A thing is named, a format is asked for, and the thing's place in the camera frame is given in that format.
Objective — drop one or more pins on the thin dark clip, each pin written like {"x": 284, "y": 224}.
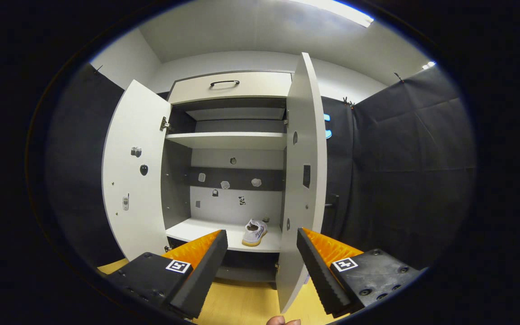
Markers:
{"x": 398, "y": 77}

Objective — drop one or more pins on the small ceiling light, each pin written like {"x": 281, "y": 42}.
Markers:
{"x": 428, "y": 65}

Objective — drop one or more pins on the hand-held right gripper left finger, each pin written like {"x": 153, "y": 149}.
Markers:
{"x": 201, "y": 275}

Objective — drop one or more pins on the white shoe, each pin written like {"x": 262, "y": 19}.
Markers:
{"x": 254, "y": 232}

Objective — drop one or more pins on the long ceiling light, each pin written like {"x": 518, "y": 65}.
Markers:
{"x": 341, "y": 11}

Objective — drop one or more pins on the white door with disc sticker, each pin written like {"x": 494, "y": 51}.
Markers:
{"x": 303, "y": 113}

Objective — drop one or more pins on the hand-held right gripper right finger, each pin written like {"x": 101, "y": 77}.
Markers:
{"x": 321, "y": 275}

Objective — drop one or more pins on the white shoe cabinet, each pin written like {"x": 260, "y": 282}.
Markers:
{"x": 224, "y": 140}

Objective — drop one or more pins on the black backdrop cloth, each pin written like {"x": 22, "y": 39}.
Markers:
{"x": 79, "y": 171}
{"x": 400, "y": 171}

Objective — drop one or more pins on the black clip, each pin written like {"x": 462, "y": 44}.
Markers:
{"x": 348, "y": 103}

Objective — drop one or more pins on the white door with phone sticker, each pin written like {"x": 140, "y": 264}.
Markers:
{"x": 133, "y": 216}

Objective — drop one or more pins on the white cabinet drawer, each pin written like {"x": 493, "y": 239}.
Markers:
{"x": 260, "y": 85}

